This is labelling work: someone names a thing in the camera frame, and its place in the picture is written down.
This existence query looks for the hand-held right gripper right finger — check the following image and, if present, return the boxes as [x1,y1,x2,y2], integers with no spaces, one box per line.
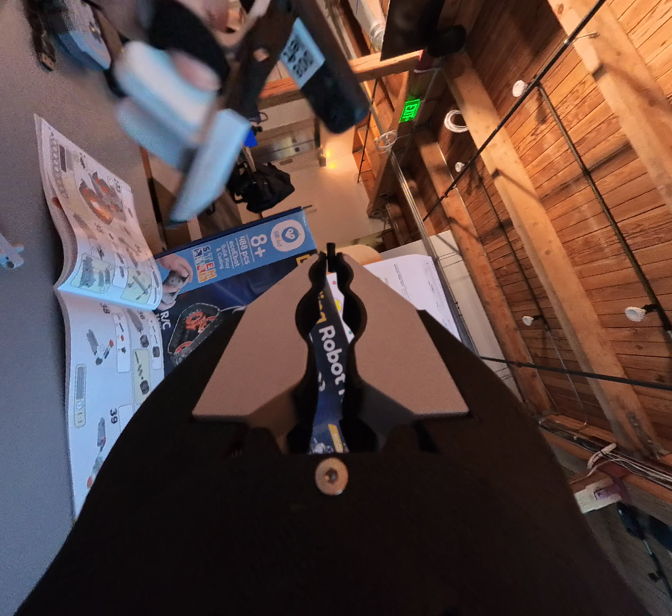
[338,252,470,453]

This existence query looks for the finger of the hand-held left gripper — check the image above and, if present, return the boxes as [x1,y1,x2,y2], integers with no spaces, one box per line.
[169,109,254,224]

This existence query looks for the blue robot kit box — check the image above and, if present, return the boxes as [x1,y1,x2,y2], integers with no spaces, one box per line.
[152,206,363,455]

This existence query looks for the grey desk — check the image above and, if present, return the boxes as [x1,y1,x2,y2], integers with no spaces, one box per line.
[0,0,174,616]

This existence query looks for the open instruction manual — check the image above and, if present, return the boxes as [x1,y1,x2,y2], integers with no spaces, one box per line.
[34,113,169,519]

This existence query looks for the small grey brick piece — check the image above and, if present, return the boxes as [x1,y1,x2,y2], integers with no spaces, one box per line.
[0,231,26,270]

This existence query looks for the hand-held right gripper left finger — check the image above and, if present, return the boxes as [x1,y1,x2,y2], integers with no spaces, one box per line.
[191,254,323,453]

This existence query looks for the white notice board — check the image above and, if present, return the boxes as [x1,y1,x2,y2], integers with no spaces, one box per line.
[362,252,465,345]

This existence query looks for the black bag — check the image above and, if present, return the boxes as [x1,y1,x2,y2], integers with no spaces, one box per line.
[228,159,296,213]

